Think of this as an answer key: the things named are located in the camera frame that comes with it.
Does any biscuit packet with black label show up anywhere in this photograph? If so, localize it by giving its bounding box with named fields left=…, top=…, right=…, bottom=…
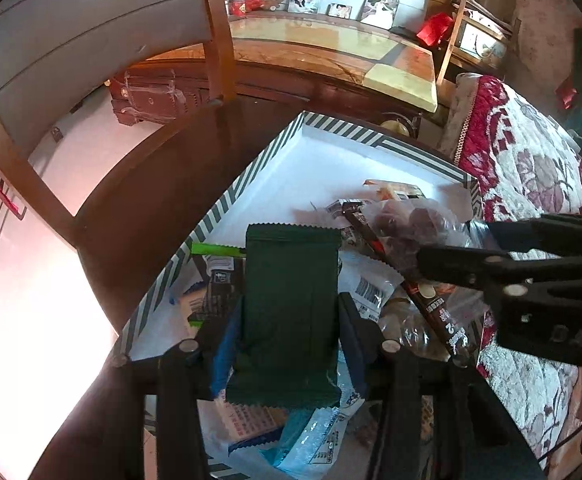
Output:
left=362, top=178, right=426, bottom=202

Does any green grey snack packet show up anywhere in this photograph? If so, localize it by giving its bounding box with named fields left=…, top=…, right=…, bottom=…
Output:
left=190, top=241, right=248, bottom=324

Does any light blue snack packet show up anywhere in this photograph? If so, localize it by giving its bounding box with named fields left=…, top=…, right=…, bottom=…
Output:
left=260, top=406, right=368, bottom=480

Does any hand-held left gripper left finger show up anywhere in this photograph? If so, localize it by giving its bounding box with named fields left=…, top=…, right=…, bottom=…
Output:
left=86, top=305, right=244, bottom=480

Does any green white striped box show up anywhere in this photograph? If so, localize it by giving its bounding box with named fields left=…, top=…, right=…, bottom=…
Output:
left=116, top=111, right=483, bottom=480

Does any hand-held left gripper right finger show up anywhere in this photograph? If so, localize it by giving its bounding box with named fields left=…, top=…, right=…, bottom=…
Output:
left=338, top=294, right=547, bottom=480

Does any brown taped box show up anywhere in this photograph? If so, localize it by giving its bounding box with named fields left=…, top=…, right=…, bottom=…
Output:
left=110, top=66, right=188, bottom=124

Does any wooden frame stand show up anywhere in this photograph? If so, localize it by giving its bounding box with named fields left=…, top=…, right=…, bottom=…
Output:
left=435, top=0, right=518, bottom=87

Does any white black-print snack packet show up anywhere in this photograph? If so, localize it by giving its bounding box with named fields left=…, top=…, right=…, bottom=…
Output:
left=324, top=198, right=373, bottom=224

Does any white red snack packet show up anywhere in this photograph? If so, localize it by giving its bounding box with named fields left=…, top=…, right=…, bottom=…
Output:
left=337, top=259, right=400, bottom=324

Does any marble top wooden counter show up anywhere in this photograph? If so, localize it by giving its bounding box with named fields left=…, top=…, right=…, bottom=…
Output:
left=136, top=11, right=440, bottom=112

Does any red white floral blanket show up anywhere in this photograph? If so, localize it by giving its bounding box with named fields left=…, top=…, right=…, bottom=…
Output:
left=440, top=72, right=582, bottom=476

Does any brown chocolate bar wrapper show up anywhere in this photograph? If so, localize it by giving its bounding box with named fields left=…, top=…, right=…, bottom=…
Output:
left=345, top=210, right=472, bottom=367

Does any clear bag of dark sweets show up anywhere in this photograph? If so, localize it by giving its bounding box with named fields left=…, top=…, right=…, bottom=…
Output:
left=363, top=198, right=473, bottom=274

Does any red gift bag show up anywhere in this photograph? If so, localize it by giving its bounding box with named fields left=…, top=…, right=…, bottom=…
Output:
left=415, top=12, right=455, bottom=46

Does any yellow round pot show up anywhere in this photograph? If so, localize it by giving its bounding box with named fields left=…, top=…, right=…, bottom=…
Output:
left=378, top=117, right=413, bottom=137

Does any wooden chair with grey back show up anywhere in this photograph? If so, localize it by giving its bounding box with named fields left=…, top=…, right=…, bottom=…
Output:
left=0, top=0, right=238, bottom=242

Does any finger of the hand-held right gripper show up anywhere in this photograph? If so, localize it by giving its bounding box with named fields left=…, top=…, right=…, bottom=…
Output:
left=486, top=214, right=582, bottom=256
left=416, top=245, right=528, bottom=297

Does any dark green snack packet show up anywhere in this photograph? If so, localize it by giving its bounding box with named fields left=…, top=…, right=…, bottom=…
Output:
left=225, top=223, right=343, bottom=409

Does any large wedding photo frame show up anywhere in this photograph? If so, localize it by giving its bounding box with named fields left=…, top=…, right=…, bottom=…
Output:
left=360, top=0, right=401, bottom=29

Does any long white biscuit packet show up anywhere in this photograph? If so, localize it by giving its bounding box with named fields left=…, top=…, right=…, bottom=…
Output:
left=220, top=399, right=293, bottom=457

